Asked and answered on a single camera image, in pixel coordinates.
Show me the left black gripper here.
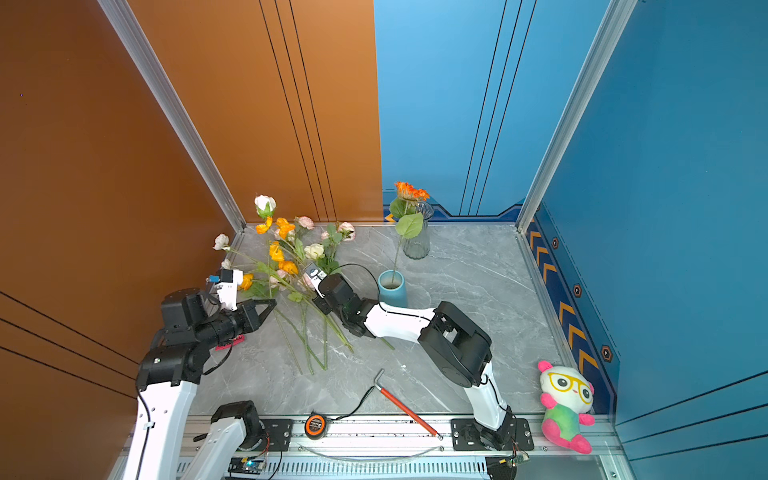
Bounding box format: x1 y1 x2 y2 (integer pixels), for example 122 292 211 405
197 297 276 352

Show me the blue ceramic cylinder vase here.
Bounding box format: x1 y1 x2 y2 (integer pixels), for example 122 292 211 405
377 270 408 308

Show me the white rose flower stem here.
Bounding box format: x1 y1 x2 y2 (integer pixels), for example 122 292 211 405
254 195 276 298

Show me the orange gerbera flower stem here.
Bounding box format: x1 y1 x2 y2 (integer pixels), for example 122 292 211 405
390 181 430 271

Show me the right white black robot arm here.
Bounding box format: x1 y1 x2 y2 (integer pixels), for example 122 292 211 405
304 269 514 450

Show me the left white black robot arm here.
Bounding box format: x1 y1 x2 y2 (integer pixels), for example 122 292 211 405
123 288 277 479

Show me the pile of artificial flowers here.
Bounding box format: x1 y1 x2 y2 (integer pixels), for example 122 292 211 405
213 216 356 374

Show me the clear ribbed glass vase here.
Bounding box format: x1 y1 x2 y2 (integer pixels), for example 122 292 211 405
403 201 434 260

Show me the pink candy wrapper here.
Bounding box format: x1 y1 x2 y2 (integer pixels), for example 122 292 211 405
215 335 245 351

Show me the orange black tape measure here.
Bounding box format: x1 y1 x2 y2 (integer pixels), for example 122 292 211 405
304 413 329 440

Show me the green circuit board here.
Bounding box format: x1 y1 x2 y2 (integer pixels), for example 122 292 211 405
227 457 267 478

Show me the panda plush toy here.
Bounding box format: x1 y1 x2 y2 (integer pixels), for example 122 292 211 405
537 360 595 455

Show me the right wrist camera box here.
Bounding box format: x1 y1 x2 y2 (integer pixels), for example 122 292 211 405
304 264 327 291

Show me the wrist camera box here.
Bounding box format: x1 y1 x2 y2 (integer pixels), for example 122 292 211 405
207 269 244 311
304 264 327 291

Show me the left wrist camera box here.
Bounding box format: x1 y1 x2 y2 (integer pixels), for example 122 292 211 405
207 269 244 311

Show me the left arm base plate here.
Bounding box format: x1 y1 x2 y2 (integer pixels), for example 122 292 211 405
206 418 295 452

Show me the red handled hammer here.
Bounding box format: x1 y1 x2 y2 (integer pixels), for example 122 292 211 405
373 369 444 440

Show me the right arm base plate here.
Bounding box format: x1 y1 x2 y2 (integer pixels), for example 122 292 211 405
450 417 535 452

